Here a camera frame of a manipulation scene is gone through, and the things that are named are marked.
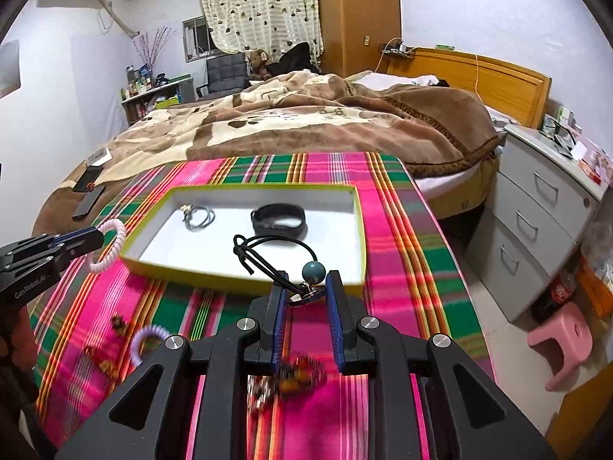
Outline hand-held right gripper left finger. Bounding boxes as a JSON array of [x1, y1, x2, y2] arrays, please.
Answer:
[[55, 283, 290, 460]]

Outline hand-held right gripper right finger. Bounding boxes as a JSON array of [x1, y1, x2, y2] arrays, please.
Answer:
[[326, 269, 559, 460]]

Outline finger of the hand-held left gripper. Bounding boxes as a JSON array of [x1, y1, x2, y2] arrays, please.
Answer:
[[48, 241, 103, 271], [21, 227, 107, 251]]

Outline pink spiral hair tie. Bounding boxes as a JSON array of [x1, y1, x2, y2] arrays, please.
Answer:
[[85, 219, 127, 275]]

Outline dark red bead bracelet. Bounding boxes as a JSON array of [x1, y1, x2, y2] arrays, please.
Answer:
[[246, 352, 329, 415]]

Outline black cord with teal bead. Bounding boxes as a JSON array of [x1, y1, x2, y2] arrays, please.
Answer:
[[233, 234, 329, 306]]

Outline white tray with green rim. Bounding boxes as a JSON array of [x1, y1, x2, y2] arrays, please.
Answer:
[[120, 183, 369, 298]]

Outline purple spiral hair tie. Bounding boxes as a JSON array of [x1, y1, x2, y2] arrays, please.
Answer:
[[129, 326, 169, 366]]

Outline red knotted cord bracelet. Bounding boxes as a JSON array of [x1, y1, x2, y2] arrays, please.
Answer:
[[85, 344, 118, 373]]

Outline black smartphone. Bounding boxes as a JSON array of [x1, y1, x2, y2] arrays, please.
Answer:
[[72, 184, 106, 221]]

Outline dark flat case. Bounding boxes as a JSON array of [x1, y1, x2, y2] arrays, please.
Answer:
[[73, 165, 103, 193]]

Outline black wristband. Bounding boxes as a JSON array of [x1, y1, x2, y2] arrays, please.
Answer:
[[250, 204, 307, 239]]

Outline pink green plaid cloth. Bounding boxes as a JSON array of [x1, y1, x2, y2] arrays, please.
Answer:
[[29, 152, 494, 460]]

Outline cluttered white desk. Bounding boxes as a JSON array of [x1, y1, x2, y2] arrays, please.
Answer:
[[120, 74, 197, 128]]

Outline yellow mattress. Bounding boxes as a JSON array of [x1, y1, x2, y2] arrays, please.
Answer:
[[416, 158, 501, 216]]

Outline dried purple branches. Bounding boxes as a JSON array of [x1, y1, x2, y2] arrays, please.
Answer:
[[131, 26, 175, 77]]

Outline brown patterned blanket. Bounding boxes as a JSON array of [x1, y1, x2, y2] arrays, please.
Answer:
[[33, 69, 503, 235]]

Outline grey office chair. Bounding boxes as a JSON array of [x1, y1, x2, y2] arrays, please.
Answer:
[[196, 52, 250, 99]]

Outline wrapped air conditioner pipe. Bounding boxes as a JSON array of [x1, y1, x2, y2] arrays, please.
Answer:
[[93, 0, 141, 39]]

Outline grey nightstand with drawers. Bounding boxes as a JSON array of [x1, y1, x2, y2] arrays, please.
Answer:
[[464, 123, 606, 324]]

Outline pink plastic stool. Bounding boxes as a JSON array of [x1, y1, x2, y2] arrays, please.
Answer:
[[527, 303, 595, 392]]

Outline cola bottle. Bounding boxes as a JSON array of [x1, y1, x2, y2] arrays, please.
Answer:
[[536, 268, 578, 322]]

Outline window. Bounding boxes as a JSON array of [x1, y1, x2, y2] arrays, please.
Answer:
[[182, 15, 218, 63]]

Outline white pillow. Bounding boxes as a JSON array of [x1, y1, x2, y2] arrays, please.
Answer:
[[347, 71, 441, 92]]

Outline brown teddy bear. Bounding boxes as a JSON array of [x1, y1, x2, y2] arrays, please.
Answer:
[[243, 48, 271, 82]]

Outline wooden cabinet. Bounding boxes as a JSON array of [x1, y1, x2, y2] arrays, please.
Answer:
[[546, 383, 613, 456]]

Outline black clothing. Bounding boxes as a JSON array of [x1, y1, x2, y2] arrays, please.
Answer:
[[268, 42, 321, 77]]

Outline heart print curtain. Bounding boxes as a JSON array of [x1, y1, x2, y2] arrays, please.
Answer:
[[196, 0, 323, 56]]

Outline wooden headboard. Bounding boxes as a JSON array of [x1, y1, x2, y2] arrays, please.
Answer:
[[385, 47, 551, 130]]

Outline eyeglasses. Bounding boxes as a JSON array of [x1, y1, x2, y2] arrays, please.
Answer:
[[541, 114, 578, 147]]

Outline pink paper box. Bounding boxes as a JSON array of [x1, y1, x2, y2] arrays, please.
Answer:
[[577, 139, 613, 185]]

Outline wooden wardrobe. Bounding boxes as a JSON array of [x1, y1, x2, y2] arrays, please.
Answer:
[[313, 0, 403, 77]]

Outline grey elastic hair ties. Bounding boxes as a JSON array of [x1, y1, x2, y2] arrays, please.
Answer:
[[181, 204, 216, 232]]

